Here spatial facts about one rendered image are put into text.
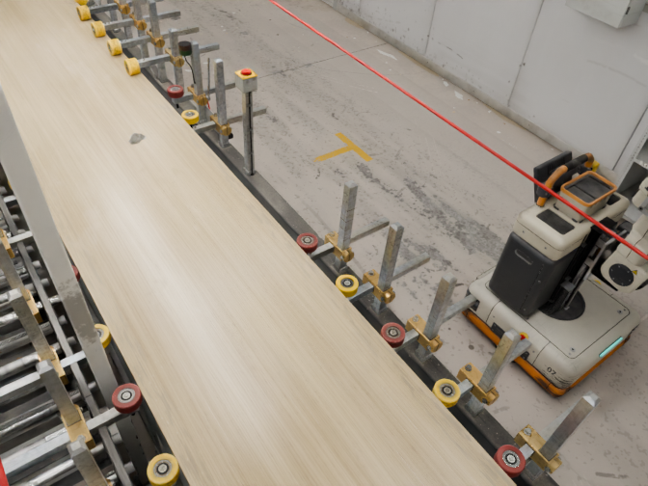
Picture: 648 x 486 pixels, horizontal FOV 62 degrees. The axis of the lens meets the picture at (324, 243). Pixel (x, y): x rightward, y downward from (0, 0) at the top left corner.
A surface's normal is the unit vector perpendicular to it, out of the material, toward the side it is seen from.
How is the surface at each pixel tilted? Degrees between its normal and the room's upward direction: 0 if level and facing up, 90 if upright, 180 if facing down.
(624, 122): 90
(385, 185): 0
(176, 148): 0
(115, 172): 0
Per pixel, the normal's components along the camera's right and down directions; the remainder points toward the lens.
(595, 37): -0.81, 0.37
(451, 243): 0.07, -0.70
